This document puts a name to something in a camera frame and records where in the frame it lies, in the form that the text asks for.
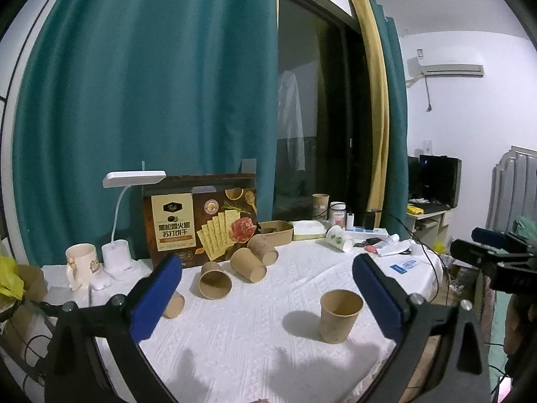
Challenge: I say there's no white patterned tablecloth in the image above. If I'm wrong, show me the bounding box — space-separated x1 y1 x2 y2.
41 227 444 403

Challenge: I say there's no white green-print paper cup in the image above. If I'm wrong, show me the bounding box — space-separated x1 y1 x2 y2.
326 225 355 253

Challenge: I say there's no clear jar with white lid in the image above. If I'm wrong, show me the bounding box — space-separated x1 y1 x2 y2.
328 201 347 229

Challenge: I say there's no white cartoon mug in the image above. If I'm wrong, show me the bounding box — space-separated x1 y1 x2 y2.
64 242 102 291

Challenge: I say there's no white power strip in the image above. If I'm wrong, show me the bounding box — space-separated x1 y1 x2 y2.
345 227 390 239

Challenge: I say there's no brown oval paper bowl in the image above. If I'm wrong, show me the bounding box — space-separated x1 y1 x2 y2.
257 220 295 248

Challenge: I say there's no narrow teal curtain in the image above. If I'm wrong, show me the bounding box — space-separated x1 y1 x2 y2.
365 0 409 236

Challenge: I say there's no brown paper cup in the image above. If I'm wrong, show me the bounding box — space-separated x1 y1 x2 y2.
320 289 364 344
162 290 186 320
311 193 331 222
198 261 233 300
247 234 280 266
229 247 268 283

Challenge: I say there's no wide teal curtain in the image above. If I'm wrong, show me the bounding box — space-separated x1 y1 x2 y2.
12 0 280 267

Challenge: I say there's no white air conditioner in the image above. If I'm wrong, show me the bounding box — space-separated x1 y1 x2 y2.
405 56 485 90

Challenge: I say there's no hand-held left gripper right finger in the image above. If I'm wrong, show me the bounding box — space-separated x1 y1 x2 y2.
351 254 492 403

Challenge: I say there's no black computer monitor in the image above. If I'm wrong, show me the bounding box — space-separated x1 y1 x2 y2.
407 154 463 209

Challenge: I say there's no white computer desk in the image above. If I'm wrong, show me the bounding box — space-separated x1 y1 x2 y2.
405 206 456 253

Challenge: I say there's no person's right hand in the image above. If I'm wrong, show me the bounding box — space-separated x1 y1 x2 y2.
504 293 537 356

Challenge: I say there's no yellow plastic bag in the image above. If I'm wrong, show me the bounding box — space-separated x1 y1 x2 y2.
0 256 26 301

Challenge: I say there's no yellow curtain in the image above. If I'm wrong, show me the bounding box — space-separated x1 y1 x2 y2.
345 0 391 227

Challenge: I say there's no grey panelled headboard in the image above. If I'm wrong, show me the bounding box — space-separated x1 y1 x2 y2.
490 145 537 244

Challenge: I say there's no white desk lamp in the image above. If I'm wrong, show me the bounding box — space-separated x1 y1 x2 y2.
101 170 167 280

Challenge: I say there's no blue and white card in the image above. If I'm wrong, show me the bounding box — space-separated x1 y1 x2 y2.
389 260 421 274

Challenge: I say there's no white tissue pack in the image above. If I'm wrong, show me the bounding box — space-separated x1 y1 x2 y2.
290 219 328 241

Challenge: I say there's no black keyboard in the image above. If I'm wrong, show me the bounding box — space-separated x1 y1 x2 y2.
413 201 451 215

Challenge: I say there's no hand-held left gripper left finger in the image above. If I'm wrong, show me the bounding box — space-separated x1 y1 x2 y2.
43 254 184 403

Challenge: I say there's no brown cracker box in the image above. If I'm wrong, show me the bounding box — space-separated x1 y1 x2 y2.
141 187 259 270

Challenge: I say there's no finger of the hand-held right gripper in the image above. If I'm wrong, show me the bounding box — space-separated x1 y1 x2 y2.
449 238 504 268
471 227 530 253

